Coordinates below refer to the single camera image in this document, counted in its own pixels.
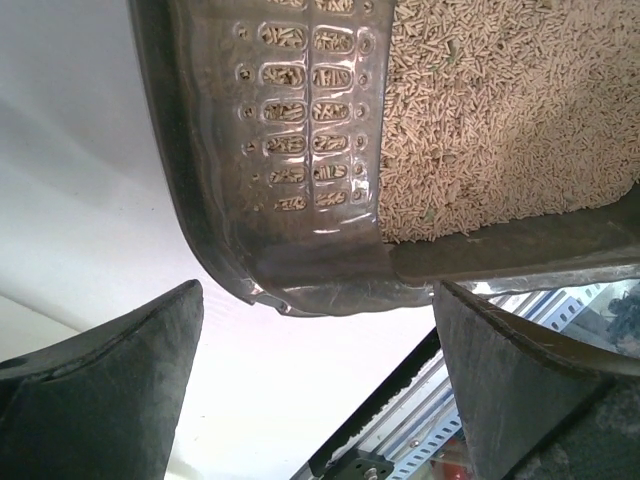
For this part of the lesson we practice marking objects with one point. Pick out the aluminium mounting rail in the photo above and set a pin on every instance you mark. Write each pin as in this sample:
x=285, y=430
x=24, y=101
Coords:
x=408, y=428

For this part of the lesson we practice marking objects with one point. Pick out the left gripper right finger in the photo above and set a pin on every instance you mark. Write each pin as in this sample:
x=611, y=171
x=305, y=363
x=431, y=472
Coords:
x=534, y=403

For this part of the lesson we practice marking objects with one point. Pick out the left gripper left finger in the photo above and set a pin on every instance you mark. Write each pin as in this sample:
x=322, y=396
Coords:
x=103, y=404

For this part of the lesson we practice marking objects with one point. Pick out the grey slotted cable duct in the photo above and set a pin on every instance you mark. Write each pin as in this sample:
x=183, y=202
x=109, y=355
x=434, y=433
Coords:
x=556, y=309

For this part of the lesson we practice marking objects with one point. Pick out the dark brown litter box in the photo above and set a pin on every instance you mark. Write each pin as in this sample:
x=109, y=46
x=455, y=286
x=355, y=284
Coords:
x=268, y=121

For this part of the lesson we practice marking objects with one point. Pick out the beige litter pellets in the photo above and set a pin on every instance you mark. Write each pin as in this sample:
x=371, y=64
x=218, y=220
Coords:
x=502, y=110

